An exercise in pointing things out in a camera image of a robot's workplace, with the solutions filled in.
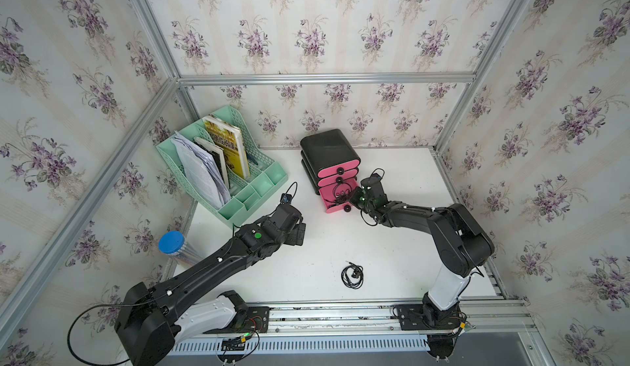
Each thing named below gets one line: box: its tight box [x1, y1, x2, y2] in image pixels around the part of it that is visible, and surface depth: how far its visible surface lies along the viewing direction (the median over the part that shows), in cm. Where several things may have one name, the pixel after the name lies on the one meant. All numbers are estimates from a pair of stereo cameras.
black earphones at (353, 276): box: [341, 260, 365, 290], surface depth 83 cm
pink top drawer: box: [317, 159, 361, 179], surface depth 95 cm
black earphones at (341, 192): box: [332, 182, 352, 206], surface depth 98 cm
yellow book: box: [201, 115, 251, 180], surface depth 96 cm
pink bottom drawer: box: [319, 178, 359, 214], surface depth 98 cm
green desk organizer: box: [155, 106, 288, 228], surface depth 95 cm
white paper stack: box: [170, 131, 231, 211], surface depth 87 cm
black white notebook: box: [193, 136, 229, 190], surface depth 95 cm
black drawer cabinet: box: [300, 128, 361, 213], surface depth 98 cm
